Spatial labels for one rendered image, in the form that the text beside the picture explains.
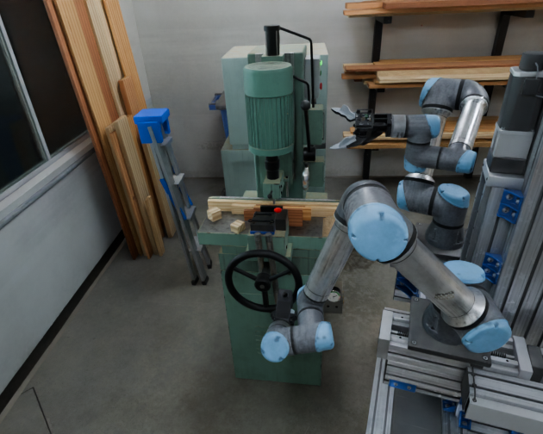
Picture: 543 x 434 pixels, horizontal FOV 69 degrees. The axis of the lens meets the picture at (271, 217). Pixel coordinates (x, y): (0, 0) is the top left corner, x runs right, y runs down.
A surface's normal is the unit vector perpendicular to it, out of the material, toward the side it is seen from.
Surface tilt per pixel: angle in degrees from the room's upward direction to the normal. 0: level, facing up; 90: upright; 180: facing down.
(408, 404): 0
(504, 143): 90
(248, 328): 90
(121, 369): 0
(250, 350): 90
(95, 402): 0
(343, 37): 90
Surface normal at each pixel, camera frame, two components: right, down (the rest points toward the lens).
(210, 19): -0.07, 0.52
